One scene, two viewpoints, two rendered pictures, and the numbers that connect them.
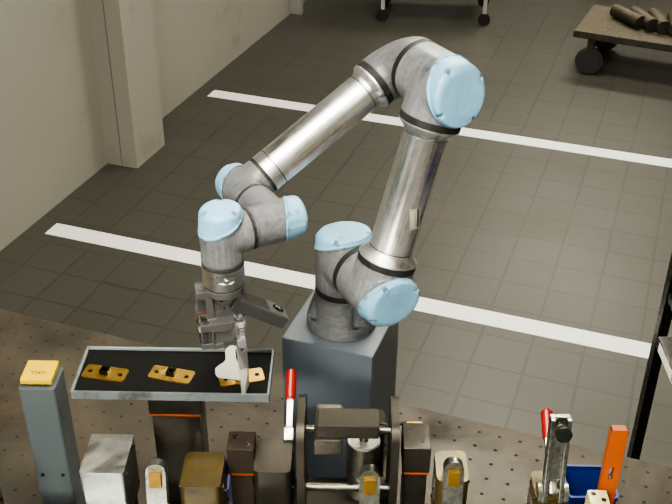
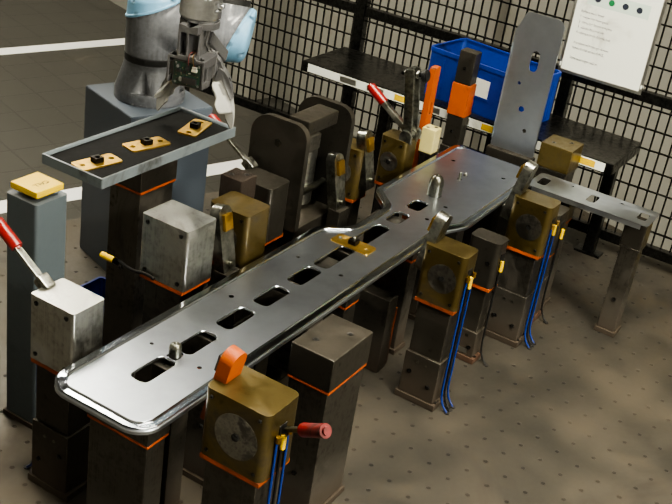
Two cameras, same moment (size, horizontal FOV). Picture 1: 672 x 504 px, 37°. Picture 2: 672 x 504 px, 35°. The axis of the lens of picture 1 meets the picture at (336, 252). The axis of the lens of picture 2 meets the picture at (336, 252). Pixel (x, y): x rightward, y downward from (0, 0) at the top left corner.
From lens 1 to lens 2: 1.81 m
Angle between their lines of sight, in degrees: 54
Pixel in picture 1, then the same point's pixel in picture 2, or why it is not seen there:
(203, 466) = (237, 202)
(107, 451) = (178, 214)
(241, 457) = (249, 187)
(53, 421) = (61, 239)
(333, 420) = (311, 116)
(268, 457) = (263, 180)
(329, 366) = not seen: hidden behind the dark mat
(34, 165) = not seen: outside the picture
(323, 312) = (157, 81)
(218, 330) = (210, 65)
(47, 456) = not seen: hidden behind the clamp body
